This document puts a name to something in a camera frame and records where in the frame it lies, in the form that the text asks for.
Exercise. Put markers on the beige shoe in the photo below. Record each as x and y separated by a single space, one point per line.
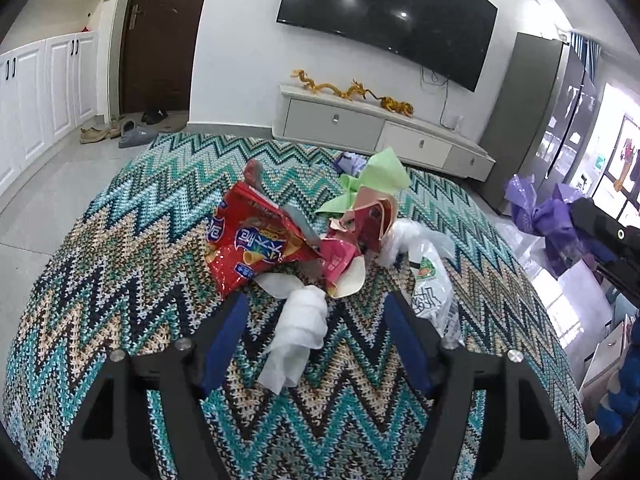
117 126
95 135

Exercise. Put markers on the beige doormat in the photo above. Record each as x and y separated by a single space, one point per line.
175 121

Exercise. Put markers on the printed clear plastic bag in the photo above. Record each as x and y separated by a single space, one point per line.
430 290

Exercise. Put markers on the white tissue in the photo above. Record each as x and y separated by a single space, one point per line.
300 330

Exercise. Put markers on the blue striped curtain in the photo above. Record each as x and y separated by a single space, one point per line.
587 55

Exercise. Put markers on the small white router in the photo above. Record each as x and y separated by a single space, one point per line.
454 123

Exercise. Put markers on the red pink packet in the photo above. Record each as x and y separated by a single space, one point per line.
370 220

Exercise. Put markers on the red snack bag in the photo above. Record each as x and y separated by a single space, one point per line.
250 245

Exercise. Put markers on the grey slipper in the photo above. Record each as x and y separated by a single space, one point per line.
137 136

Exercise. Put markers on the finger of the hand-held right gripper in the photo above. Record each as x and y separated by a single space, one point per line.
605 225
620 274

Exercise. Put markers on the white television cabinet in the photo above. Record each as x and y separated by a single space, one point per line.
330 120

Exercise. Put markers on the grey refrigerator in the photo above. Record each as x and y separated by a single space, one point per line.
540 120

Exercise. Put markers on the white lower cabinet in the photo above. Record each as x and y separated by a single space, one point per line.
40 100

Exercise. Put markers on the zigzag patterned rug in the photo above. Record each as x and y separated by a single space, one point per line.
150 240

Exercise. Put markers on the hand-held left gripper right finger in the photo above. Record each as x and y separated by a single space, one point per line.
407 340

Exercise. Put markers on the brown door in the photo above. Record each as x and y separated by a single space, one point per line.
160 35

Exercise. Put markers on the purple trash bag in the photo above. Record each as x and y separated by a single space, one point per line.
545 220

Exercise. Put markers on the pink wrapper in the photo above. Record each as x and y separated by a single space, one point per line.
337 260

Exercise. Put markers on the black wall television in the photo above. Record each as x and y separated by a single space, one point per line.
380 10

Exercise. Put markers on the blue plush toy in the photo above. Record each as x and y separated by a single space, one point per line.
615 410

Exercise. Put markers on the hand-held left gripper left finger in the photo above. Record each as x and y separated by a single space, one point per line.
225 340

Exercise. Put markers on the purple wrapper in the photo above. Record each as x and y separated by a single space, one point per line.
350 162

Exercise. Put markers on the pair of black shoes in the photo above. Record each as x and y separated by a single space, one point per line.
155 116

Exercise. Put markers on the gold dragon ornament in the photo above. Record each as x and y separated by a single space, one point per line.
325 87
397 106

